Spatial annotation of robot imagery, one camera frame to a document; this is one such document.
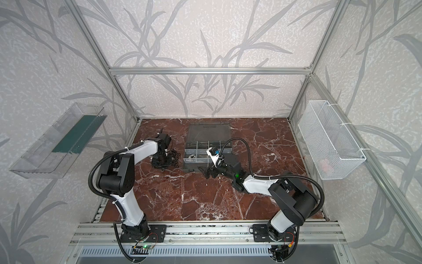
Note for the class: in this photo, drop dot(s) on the grey plastic compartment organizer box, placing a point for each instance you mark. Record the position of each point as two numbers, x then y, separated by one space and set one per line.
200 137

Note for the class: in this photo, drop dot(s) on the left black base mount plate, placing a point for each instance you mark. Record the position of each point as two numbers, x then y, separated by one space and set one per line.
154 233

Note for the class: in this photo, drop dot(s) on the aluminium cage frame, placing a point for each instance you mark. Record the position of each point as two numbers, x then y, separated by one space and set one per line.
397 200

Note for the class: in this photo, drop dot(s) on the white wire mesh basket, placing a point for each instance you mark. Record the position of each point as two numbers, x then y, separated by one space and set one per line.
334 151

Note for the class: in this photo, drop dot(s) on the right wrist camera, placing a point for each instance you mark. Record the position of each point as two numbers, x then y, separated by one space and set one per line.
214 154

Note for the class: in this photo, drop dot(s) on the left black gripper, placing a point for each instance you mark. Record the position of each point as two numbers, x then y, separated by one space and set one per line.
161 158

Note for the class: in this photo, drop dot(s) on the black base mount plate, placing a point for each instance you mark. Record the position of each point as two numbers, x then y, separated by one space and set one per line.
266 233
154 233

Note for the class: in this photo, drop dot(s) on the clear plastic wall bin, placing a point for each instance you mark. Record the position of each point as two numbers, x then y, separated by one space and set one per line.
55 152

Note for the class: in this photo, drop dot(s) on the aluminium front rail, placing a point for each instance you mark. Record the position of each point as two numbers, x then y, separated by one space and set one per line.
211 233

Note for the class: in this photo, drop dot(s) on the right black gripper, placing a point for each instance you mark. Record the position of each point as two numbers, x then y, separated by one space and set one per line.
216 168

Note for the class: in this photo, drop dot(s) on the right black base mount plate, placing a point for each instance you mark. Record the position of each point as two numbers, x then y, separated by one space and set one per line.
266 233

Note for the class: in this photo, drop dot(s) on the pile of black nuts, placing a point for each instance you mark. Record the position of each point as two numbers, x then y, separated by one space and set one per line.
174 157

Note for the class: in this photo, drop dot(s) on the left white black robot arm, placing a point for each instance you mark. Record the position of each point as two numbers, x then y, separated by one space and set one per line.
113 177

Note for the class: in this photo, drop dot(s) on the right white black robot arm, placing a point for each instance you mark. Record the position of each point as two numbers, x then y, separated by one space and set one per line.
297 197

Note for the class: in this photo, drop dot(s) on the green electronics board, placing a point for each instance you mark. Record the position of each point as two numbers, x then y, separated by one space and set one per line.
142 249

